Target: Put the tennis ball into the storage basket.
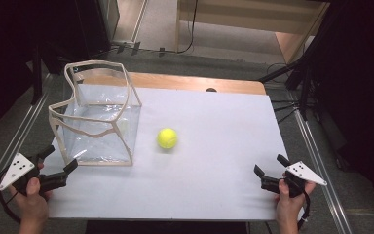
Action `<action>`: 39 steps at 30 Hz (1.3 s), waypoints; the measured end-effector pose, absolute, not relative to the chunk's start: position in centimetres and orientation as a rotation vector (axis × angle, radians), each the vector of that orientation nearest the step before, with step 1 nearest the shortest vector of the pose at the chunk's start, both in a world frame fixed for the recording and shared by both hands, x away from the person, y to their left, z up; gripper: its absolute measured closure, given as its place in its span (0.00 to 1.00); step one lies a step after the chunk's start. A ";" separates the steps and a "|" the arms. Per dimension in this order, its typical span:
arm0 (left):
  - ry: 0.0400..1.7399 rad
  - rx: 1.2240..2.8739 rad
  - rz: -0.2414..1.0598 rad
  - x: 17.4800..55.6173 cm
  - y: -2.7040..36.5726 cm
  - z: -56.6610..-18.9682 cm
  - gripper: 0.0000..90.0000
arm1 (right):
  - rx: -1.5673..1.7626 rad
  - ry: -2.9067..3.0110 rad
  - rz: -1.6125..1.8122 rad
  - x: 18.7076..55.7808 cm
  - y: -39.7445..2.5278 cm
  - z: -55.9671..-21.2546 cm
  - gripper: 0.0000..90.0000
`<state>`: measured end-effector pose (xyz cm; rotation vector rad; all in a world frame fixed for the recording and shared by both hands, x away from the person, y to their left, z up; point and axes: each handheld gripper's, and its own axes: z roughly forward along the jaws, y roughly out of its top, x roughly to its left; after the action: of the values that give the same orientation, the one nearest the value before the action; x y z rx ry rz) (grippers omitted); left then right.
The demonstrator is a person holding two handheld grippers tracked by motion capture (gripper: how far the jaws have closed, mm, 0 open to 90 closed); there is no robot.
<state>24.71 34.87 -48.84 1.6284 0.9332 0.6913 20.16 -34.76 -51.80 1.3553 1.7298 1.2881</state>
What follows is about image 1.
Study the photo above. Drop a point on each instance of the black stand post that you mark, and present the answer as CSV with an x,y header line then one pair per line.
x,y
36,78

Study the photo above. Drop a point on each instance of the light wooden furniture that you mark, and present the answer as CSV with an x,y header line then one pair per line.
x,y
256,19

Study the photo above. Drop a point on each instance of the metal floor rail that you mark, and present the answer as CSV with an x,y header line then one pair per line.
x,y
321,175
9,146

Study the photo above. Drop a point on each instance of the wooden table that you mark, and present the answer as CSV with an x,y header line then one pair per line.
x,y
175,81

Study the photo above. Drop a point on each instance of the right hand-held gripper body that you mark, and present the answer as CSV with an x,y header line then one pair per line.
x,y
302,172

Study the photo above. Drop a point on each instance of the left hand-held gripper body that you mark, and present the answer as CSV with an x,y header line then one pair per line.
x,y
16,169

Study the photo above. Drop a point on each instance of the black tripod stand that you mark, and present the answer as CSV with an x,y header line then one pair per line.
x,y
302,74

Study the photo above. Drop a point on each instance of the white table sheet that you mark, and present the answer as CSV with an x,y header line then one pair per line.
x,y
214,162

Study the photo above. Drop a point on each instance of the person's left hand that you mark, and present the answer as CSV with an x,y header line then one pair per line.
x,y
32,204

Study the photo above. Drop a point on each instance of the person's right hand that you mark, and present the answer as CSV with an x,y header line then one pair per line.
x,y
287,208

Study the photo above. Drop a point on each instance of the clear plastic bag beige trim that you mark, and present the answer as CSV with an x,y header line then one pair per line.
x,y
104,130

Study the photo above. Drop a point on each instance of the yellow tennis ball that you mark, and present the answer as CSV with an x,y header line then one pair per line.
x,y
167,138

